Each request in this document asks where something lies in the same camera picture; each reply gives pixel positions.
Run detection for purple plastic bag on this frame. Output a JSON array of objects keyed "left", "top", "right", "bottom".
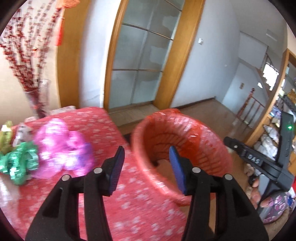
[{"left": 31, "top": 118, "right": 95, "bottom": 179}]

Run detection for wooden stair railing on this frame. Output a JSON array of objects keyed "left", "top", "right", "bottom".
[{"left": 236, "top": 88, "right": 265, "bottom": 128}]

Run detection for red floral tablecloth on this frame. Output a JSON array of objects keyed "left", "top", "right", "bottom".
[{"left": 0, "top": 106, "right": 188, "bottom": 241}]

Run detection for wooden framed glass door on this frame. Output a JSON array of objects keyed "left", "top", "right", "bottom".
[{"left": 103, "top": 1, "right": 205, "bottom": 109}]

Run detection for red berry branches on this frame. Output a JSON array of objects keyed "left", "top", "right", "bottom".
[{"left": 1, "top": 1, "right": 61, "bottom": 91}]

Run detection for green plastic bag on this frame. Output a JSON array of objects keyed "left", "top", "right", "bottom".
[{"left": 1, "top": 142, "right": 39, "bottom": 186}]

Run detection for glass vase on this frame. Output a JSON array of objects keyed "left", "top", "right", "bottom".
[{"left": 25, "top": 79, "right": 51, "bottom": 119}]

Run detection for red lined trash basket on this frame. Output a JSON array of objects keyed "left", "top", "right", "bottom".
[{"left": 131, "top": 108, "right": 233, "bottom": 206}]

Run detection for person's right hand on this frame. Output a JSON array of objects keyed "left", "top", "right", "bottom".
[{"left": 249, "top": 179, "right": 283, "bottom": 211}]

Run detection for white spotted wrapper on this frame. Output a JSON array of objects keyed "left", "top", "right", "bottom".
[{"left": 13, "top": 123, "right": 33, "bottom": 147}]

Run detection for red Fu knot ornament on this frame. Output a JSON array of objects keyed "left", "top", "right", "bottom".
[{"left": 56, "top": 0, "right": 80, "bottom": 47}]

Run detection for light green wrapper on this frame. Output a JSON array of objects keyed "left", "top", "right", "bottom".
[{"left": 0, "top": 120, "right": 13, "bottom": 154}]

